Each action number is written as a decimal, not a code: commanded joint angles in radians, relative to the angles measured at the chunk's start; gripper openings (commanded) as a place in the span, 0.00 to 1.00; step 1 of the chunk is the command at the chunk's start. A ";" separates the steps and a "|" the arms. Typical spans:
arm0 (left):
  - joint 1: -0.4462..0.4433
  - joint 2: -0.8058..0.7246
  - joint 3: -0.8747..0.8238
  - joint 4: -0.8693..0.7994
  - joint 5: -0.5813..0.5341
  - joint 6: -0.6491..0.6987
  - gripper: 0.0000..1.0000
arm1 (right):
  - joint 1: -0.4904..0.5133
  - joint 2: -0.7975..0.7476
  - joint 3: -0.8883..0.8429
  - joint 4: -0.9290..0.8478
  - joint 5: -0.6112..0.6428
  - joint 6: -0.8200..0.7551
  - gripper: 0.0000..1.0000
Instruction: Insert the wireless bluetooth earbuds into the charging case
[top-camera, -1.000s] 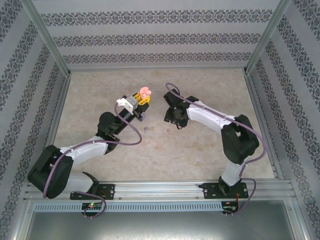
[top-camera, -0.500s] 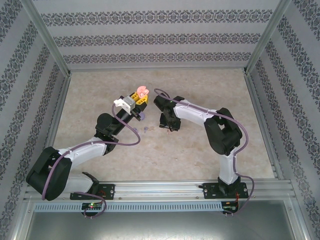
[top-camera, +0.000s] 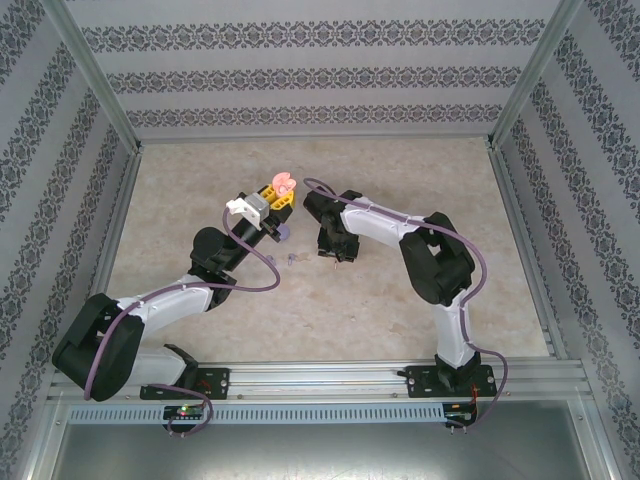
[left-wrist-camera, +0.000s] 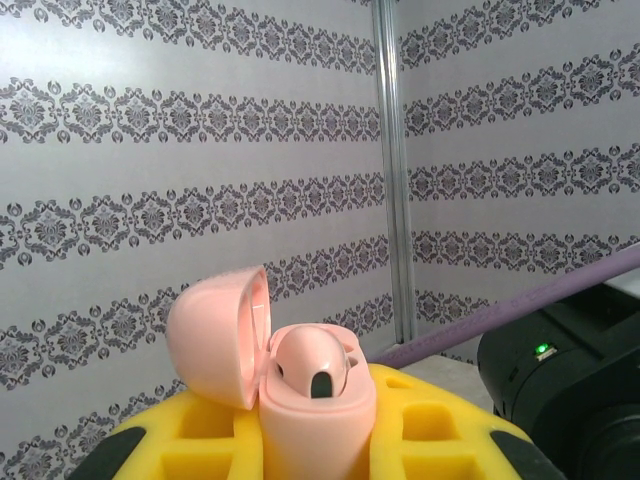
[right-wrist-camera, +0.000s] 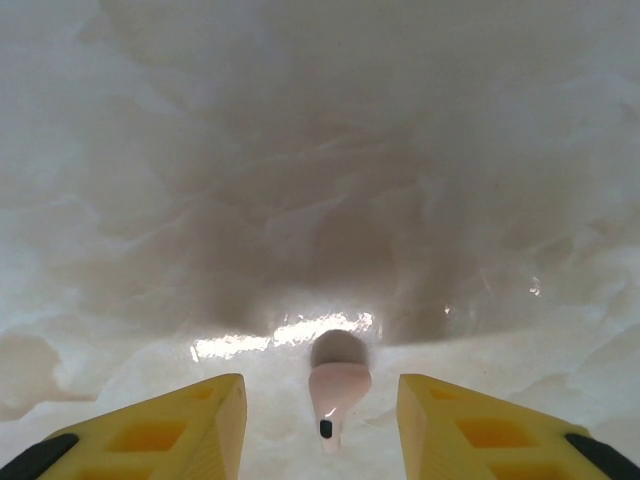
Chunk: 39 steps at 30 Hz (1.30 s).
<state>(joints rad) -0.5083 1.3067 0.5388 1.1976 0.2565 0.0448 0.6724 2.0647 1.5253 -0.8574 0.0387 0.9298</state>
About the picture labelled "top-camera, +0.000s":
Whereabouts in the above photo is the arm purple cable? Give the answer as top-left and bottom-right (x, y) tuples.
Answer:
(83, 207), (281, 439)
(303, 177), (511, 437)

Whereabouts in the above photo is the aluminium side rail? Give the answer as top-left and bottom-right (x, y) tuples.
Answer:
(68, 147), (145, 365)
(487, 142), (572, 361)

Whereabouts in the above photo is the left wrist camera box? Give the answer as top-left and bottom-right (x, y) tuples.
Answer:
(224, 193), (272, 230)

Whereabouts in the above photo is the circuit board with green light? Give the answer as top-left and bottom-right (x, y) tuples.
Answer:
(163, 404), (207, 421)

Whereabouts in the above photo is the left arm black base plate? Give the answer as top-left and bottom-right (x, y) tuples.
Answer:
(139, 367), (232, 401)

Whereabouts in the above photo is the aluminium mounting rail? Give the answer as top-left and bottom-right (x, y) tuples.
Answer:
(47, 362), (587, 401)

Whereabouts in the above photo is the aluminium frame post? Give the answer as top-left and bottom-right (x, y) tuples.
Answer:
(485, 0), (585, 151)
(37, 0), (145, 154)

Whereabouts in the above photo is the pink round charging case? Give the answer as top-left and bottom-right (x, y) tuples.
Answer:
(271, 172), (298, 197)

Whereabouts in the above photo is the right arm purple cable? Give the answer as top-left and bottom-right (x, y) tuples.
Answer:
(303, 177), (511, 437)

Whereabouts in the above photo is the slotted grey cable duct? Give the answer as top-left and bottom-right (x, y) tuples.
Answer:
(67, 403), (447, 424)

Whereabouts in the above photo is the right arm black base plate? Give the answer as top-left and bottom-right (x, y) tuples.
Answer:
(405, 364), (499, 400)

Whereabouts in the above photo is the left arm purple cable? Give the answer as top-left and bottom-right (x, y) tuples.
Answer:
(83, 207), (281, 439)

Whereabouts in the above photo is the grey metal shelf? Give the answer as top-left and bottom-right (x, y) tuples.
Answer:
(29, 389), (614, 480)

